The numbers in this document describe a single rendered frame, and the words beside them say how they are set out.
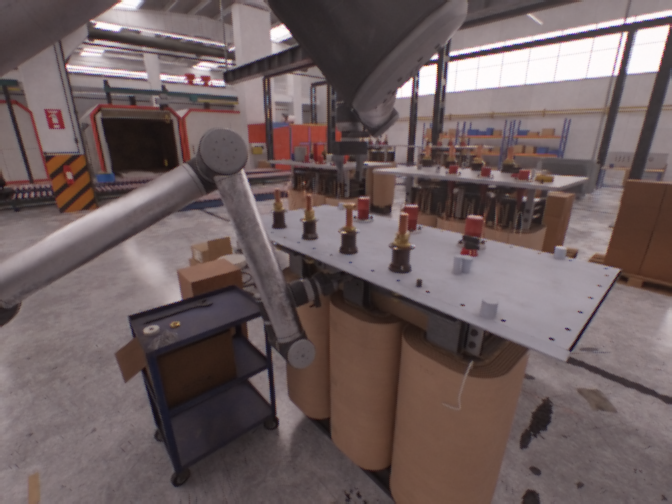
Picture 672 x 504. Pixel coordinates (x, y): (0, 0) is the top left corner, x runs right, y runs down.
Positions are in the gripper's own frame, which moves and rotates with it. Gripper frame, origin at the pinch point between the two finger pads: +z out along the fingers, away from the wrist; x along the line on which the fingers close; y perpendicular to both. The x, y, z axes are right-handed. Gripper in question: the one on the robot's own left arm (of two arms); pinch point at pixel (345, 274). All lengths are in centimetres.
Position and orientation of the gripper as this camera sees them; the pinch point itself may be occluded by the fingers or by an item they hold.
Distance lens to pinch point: 139.7
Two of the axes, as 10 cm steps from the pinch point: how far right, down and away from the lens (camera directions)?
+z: 9.1, -3.2, 2.8
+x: -3.8, -3.1, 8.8
